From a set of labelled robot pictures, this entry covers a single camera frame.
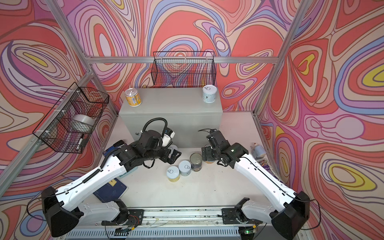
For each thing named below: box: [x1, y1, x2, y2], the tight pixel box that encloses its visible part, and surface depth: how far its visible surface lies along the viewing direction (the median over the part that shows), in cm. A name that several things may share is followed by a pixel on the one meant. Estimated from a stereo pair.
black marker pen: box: [76, 134, 84, 151], surface depth 74 cm
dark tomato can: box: [189, 152, 203, 172], surface depth 86 cm
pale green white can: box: [202, 84, 218, 104], surface depth 77 cm
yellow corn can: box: [124, 87, 142, 107], surface depth 74 cm
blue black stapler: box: [102, 139, 125, 156], surface depth 98 cm
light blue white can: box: [178, 160, 192, 177], surface depth 86 cm
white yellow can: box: [166, 165, 180, 183], surface depth 84 cm
